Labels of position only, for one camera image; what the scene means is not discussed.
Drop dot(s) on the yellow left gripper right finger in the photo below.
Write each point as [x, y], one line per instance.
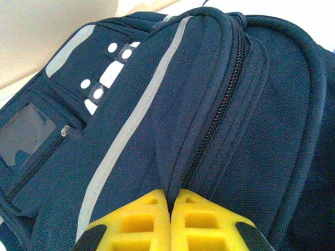
[209, 227]

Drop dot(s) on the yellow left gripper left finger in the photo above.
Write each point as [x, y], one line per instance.
[136, 230]

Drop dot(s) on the navy blue backpack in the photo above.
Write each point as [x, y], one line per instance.
[209, 117]

